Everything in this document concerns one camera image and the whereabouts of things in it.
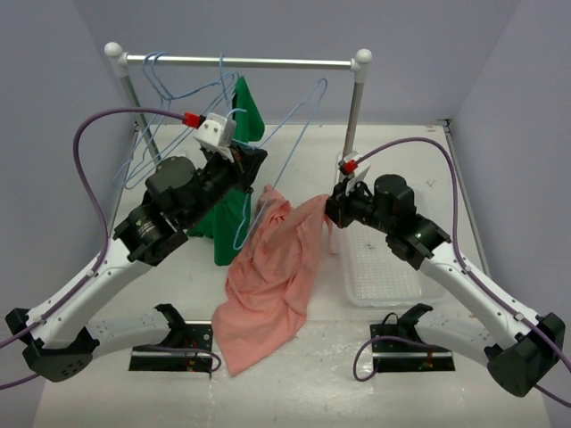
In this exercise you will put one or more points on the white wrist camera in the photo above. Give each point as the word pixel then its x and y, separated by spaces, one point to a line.
pixel 350 168
pixel 215 135

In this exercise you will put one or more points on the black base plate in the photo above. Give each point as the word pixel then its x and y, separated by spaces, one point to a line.
pixel 198 335
pixel 399 357

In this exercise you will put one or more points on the blue hanger of green shirt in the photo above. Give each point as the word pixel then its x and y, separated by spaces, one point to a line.
pixel 227 81

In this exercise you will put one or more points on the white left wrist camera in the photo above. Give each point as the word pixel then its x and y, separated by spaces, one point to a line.
pixel 215 135

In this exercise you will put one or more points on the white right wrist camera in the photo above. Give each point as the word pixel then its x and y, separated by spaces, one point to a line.
pixel 350 168

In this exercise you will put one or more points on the white metal clothes rack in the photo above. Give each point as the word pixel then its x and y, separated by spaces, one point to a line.
pixel 358 66

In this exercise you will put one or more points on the green t shirt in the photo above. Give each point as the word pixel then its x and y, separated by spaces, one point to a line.
pixel 228 222

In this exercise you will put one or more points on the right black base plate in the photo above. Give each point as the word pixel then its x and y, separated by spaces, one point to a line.
pixel 399 357

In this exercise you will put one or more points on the clear plastic tray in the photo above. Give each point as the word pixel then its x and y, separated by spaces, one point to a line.
pixel 374 277

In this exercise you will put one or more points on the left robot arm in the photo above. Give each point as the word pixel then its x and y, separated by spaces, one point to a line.
pixel 62 336

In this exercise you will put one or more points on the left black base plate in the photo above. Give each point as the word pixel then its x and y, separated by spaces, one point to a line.
pixel 198 335

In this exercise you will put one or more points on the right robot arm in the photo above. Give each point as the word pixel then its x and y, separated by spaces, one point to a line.
pixel 516 345

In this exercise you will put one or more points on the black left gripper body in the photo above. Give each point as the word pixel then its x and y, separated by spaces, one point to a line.
pixel 218 176

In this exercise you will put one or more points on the pink t shirt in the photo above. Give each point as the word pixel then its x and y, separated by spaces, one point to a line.
pixel 271 280

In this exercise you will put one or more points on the empty blue wire hanger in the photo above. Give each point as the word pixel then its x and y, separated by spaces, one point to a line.
pixel 142 85

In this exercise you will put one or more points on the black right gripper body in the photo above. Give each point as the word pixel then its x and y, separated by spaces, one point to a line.
pixel 358 206

